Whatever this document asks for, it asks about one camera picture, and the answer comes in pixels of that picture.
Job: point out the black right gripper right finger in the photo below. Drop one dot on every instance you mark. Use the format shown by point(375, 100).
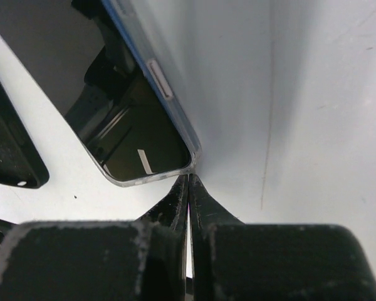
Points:
point(233, 260)

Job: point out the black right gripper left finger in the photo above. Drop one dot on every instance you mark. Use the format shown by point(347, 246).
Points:
point(144, 259)

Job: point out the black silicone phone case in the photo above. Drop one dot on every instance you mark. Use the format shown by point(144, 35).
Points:
point(20, 162)

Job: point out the blue smartphone black screen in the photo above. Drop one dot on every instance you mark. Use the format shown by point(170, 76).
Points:
point(106, 94)

